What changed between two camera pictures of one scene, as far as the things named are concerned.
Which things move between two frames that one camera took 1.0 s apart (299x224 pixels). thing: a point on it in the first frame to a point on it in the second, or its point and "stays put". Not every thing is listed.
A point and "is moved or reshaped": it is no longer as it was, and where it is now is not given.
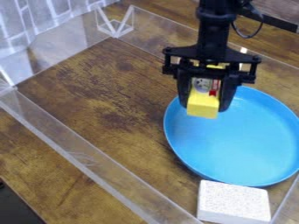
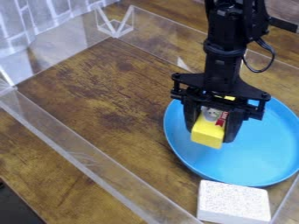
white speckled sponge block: [227, 203] stays put
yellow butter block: [203, 97] is moved or reshaped
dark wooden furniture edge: [277, 22] stays put
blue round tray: [245, 149] stays put
